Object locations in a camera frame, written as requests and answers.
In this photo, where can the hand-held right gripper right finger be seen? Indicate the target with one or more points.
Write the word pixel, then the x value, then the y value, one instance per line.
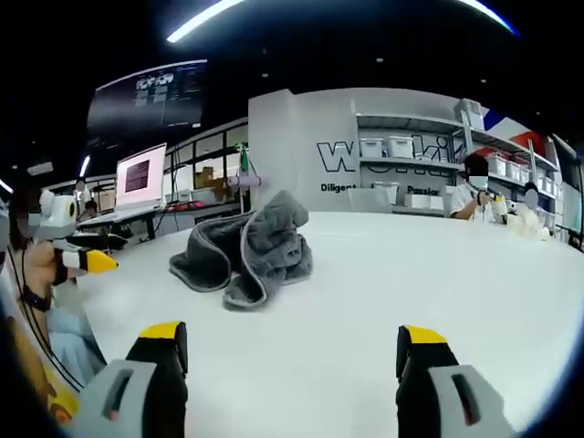
pixel 465 397

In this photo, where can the red and blue banner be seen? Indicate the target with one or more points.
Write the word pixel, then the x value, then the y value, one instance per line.
pixel 515 130

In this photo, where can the grey metal shelving unit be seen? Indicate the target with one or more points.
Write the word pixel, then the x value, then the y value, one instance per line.
pixel 456 123

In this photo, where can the row of white storage boxes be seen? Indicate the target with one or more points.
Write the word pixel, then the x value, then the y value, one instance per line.
pixel 401 146

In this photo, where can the long ceiling light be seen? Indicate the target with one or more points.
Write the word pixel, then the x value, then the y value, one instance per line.
pixel 205 20
pixel 499 16

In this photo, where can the person's yellow printed top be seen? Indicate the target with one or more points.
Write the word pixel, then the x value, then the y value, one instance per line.
pixel 32 383

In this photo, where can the cardboard boxes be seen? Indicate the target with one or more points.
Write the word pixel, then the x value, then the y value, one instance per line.
pixel 214 182

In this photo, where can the person's left hand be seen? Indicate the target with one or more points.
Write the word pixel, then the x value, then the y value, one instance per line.
pixel 41 267

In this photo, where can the white lettered partition panel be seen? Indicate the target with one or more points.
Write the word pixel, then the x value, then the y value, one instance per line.
pixel 292 150

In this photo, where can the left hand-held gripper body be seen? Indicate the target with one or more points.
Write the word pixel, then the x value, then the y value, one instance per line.
pixel 52 219

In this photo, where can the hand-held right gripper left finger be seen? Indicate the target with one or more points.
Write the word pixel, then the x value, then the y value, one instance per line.
pixel 123 392

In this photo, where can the background desk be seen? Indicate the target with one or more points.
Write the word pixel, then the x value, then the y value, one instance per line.
pixel 118 216

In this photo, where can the black wristband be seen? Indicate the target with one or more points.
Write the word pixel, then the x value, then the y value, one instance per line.
pixel 35 300

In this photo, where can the person's light blue trousers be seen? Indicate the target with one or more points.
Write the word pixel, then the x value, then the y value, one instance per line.
pixel 73 347

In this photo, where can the large dark wall screen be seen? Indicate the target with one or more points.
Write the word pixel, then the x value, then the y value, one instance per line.
pixel 146 98

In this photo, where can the computer monitor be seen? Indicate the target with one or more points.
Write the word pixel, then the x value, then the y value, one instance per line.
pixel 139 175

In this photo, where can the grey towel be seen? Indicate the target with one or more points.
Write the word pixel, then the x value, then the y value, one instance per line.
pixel 269 246

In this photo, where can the green hanging item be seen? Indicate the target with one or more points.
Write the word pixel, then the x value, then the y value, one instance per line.
pixel 245 157

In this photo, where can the clear plastic chair back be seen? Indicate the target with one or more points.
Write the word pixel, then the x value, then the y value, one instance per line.
pixel 369 200

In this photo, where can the white table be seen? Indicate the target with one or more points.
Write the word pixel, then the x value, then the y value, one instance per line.
pixel 374 305

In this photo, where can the purple roll on stand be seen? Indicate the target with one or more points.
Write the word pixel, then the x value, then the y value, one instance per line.
pixel 248 181

